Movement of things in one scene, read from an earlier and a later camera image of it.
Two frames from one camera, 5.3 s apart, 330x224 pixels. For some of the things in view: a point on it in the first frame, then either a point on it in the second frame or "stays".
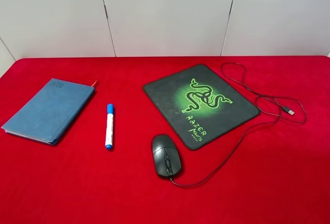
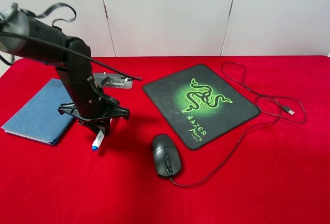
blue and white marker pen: [109, 143] → [99, 138]
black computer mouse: [167, 158] stays
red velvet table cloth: [273, 169] stays
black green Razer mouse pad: [199, 105] stays
